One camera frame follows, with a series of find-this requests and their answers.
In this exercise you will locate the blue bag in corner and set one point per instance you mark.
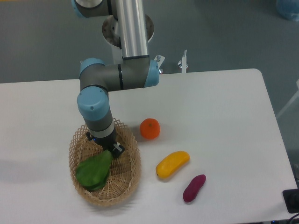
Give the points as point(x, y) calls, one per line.
point(289, 9)

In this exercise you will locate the green bok choy vegetable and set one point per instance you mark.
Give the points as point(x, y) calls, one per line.
point(93, 172)

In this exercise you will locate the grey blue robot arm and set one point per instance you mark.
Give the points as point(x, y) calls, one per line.
point(97, 79)

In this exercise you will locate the purple sweet potato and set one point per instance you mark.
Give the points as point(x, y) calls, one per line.
point(193, 188)

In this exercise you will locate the orange tangerine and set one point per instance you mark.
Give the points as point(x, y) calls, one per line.
point(150, 128)

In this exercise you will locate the white frame at right edge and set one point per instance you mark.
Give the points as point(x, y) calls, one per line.
point(289, 103)

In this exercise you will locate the woven wicker basket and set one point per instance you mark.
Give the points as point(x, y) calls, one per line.
point(125, 171)

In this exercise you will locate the black device at table edge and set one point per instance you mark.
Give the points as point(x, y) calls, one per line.
point(291, 198)

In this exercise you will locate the yellow mango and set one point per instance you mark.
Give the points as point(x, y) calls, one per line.
point(171, 163)

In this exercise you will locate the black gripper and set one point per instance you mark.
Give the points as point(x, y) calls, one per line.
point(108, 143)

